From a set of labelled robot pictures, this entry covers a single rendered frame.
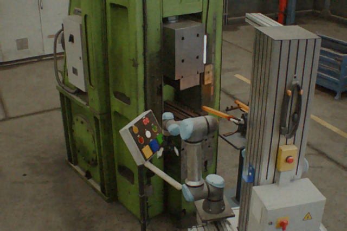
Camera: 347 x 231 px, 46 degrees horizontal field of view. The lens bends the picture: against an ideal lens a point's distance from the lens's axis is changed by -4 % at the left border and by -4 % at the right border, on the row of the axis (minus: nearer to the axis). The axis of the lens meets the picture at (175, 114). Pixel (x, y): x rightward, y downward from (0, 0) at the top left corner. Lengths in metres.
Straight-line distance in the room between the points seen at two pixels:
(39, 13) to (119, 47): 4.98
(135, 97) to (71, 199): 1.47
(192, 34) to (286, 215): 1.64
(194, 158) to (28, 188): 2.46
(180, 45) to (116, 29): 0.57
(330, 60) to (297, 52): 4.76
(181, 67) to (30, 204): 2.08
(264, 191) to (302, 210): 0.22
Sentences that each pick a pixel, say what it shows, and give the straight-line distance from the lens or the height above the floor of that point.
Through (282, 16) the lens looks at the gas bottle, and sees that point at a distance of 10.73.
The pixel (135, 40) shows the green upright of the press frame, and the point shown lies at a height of 1.70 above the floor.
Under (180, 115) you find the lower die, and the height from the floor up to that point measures 0.99.
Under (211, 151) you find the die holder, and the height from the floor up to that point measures 0.63.
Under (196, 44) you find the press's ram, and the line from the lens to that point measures 3.31.
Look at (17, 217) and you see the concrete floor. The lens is 4.23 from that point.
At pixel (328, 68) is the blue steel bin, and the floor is 0.43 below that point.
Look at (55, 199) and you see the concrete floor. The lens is 4.35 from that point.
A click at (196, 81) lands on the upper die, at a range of 3.42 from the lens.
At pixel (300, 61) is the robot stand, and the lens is 2.07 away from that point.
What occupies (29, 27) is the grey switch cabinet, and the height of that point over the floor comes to 0.68.
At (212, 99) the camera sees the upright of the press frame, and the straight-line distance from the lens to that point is 3.84.
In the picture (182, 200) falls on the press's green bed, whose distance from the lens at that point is 3.81.
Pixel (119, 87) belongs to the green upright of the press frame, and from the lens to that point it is 3.59.
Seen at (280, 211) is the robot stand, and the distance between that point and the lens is 2.19.
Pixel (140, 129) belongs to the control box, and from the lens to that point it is 3.01.
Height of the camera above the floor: 2.54
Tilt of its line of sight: 26 degrees down
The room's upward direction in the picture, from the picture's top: straight up
